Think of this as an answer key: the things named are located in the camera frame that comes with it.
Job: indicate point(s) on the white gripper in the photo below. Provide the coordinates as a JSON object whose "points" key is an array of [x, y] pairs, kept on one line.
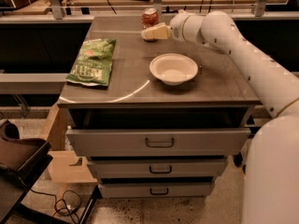
{"points": [[176, 26]]}

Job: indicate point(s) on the red coke can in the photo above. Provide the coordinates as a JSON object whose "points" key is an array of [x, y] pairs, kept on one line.
{"points": [[149, 18]]}

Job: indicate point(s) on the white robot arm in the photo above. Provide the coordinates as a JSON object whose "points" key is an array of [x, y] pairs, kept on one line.
{"points": [[271, 189]]}

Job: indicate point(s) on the white bowl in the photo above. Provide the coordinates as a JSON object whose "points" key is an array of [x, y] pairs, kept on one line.
{"points": [[173, 69]]}

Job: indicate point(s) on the green chip bag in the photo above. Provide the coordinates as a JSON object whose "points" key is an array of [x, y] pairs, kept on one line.
{"points": [[93, 64]]}

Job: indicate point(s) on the grey drawer cabinet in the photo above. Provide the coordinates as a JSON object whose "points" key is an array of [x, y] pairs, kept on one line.
{"points": [[217, 98]]}

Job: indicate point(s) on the top grey drawer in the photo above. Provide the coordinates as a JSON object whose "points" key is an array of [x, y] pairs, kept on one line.
{"points": [[157, 143]]}

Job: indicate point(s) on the grey drawer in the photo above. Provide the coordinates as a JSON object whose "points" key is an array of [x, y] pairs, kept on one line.
{"points": [[157, 143], [157, 168], [156, 190]]}

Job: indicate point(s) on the middle grey drawer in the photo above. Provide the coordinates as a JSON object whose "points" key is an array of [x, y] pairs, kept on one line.
{"points": [[157, 168]]}

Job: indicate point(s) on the bottom grey drawer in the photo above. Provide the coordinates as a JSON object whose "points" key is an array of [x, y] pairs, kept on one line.
{"points": [[156, 190]]}

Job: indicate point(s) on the wooden crate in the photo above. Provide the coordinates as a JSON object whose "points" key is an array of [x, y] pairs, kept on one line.
{"points": [[66, 166]]}

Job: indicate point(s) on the brown black chair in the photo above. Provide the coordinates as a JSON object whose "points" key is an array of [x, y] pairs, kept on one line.
{"points": [[22, 162]]}

